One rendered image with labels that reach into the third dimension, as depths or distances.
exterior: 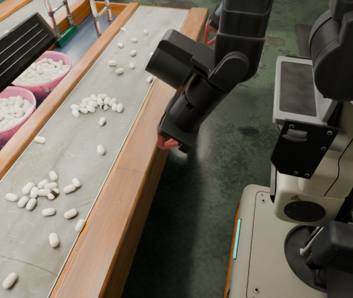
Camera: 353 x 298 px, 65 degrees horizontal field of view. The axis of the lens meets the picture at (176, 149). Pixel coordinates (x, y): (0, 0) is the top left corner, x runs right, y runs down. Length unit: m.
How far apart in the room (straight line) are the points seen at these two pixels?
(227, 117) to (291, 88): 1.51
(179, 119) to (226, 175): 1.34
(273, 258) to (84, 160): 0.83
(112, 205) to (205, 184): 1.03
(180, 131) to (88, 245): 0.39
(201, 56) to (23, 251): 0.62
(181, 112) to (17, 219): 0.57
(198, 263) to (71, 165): 0.86
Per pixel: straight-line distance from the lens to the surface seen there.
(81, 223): 0.77
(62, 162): 0.93
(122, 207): 0.76
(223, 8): 0.36
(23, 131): 1.05
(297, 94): 0.67
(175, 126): 0.47
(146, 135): 0.91
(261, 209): 1.36
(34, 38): 0.82
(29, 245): 0.81
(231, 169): 1.82
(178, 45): 0.40
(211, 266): 1.50
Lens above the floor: 1.41
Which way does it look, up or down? 48 degrees down
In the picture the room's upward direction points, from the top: straight up
